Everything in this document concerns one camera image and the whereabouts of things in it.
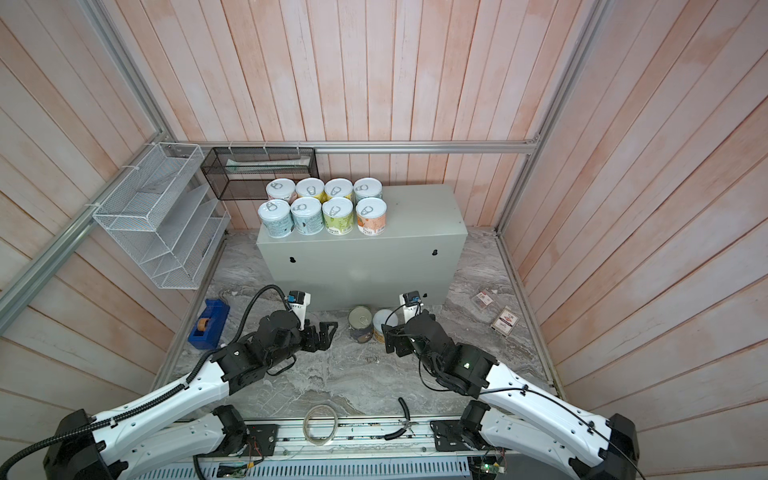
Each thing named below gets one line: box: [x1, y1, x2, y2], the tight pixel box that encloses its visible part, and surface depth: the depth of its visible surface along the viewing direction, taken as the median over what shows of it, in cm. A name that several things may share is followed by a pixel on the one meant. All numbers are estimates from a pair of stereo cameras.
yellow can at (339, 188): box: [324, 178, 354, 201], surface depth 76 cm
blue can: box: [290, 196, 324, 235], surface depth 71 cm
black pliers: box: [384, 397, 419, 440], surface depth 78 cm
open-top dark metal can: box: [348, 305, 374, 344], surface depth 87 cm
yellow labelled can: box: [295, 177, 325, 203], surface depth 76 cm
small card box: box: [490, 306, 520, 338], surface depth 95 cm
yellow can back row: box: [372, 309, 399, 344], surface depth 89 cm
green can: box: [322, 197, 354, 236], surface depth 71 cm
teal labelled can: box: [258, 199, 293, 239], surface depth 71 cm
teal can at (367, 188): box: [353, 177, 383, 205], surface depth 76 cm
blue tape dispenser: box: [188, 299, 231, 350], surface depth 90 cm
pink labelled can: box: [266, 178, 298, 205], surface depth 76 cm
